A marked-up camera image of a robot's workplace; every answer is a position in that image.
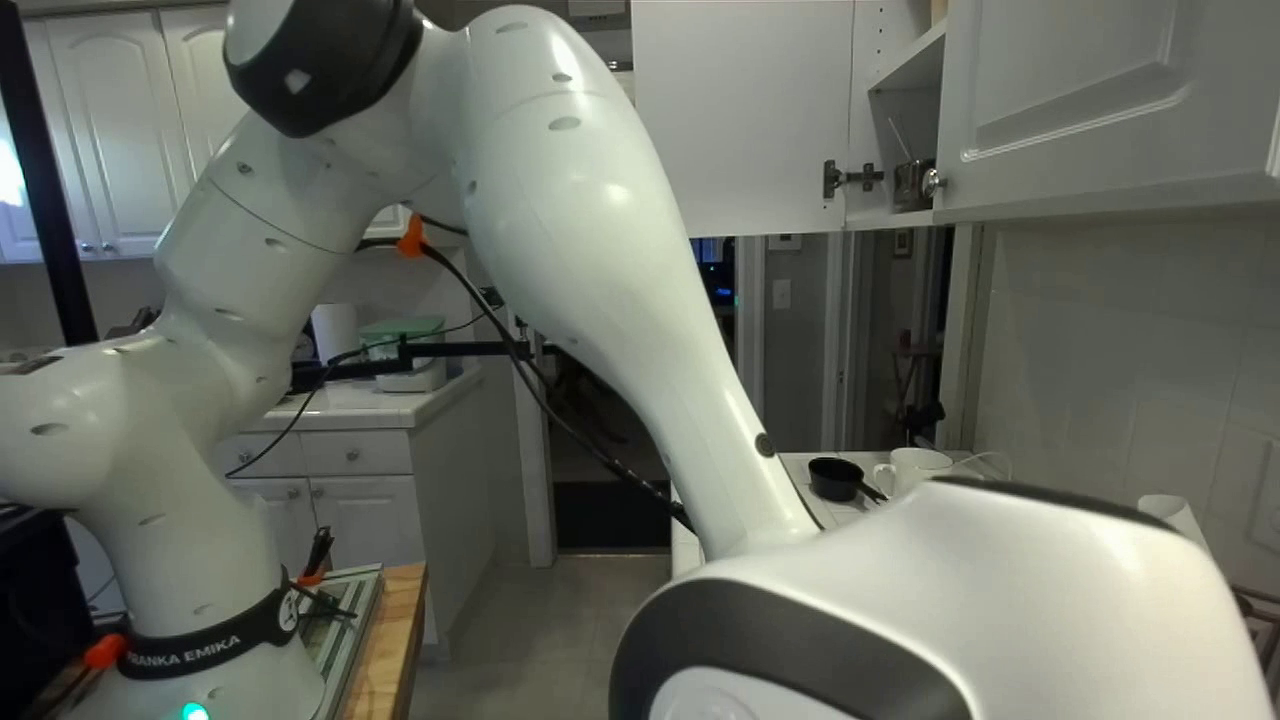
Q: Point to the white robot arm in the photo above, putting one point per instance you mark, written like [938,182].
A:
[575,240]

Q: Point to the open white cupboard door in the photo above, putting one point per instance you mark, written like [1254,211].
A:
[763,121]

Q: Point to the silver cupboard knob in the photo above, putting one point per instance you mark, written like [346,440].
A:
[938,182]

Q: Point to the white cupboard door with knob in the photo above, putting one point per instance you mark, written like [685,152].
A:
[1105,106]

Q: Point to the small black measuring cup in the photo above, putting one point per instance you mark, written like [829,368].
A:
[837,477]

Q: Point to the white lower kitchen cabinet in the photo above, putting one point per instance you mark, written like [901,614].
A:
[402,494]

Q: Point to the black door hinge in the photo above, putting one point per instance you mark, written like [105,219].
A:
[849,177]

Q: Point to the white printed mug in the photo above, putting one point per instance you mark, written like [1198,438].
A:
[922,461]

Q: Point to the white paper towel roll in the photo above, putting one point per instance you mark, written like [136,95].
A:
[332,324]

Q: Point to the wooden table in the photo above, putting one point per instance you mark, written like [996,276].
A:
[395,643]

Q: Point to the white tissue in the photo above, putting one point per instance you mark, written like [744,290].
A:
[1165,511]

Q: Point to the white upper kitchen cabinets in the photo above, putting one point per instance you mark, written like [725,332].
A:
[122,133]

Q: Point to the black vertical pole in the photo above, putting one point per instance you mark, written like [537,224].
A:
[43,172]

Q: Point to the black bag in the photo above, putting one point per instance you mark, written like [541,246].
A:
[35,614]

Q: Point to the black camera boom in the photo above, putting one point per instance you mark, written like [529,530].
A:
[452,348]

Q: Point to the white wall cupboard shelf unit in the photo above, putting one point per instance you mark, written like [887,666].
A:
[901,82]

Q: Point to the metal base plate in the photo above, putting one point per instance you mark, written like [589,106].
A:
[340,624]

